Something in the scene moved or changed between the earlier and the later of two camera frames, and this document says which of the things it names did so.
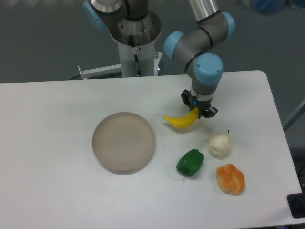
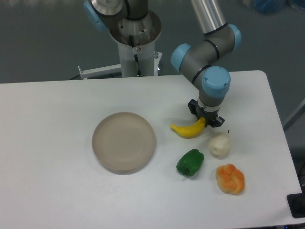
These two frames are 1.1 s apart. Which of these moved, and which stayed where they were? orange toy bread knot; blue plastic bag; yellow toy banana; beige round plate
Moved: yellow toy banana
Stayed: orange toy bread knot; blue plastic bag; beige round plate
